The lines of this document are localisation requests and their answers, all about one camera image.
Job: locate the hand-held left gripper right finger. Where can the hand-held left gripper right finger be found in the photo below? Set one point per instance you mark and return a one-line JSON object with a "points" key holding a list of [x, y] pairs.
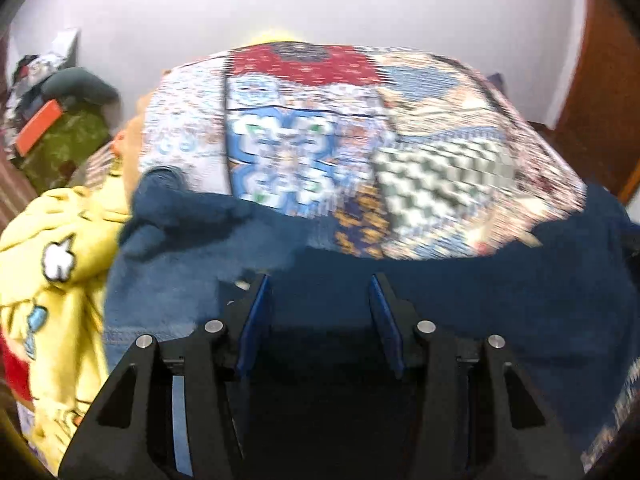
{"points": [[385, 327]]}

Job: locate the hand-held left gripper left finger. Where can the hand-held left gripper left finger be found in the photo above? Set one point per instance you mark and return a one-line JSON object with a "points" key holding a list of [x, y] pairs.
{"points": [[252, 327]]}

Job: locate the yellow printed garment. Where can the yellow printed garment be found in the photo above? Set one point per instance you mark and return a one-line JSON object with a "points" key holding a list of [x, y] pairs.
{"points": [[55, 310]]}

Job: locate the red cloth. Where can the red cloth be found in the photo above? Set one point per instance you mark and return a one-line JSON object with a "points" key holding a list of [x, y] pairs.
{"points": [[15, 375]]}

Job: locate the green cloth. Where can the green cloth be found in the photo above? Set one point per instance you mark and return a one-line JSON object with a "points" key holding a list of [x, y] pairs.
{"points": [[75, 135]]}

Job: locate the striped bed sheet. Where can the striped bed sheet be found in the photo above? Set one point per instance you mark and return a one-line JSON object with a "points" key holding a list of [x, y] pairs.
{"points": [[15, 190]]}

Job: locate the yellow pillow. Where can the yellow pillow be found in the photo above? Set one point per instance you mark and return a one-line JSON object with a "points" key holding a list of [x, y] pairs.
{"points": [[272, 37]]}

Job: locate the orange red box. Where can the orange red box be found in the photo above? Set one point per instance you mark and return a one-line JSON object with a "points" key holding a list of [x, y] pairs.
{"points": [[37, 127]]}

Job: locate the brown wooden door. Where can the brown wooden door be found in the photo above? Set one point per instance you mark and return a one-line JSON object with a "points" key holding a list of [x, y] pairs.
{"points": [[600, 100]]}

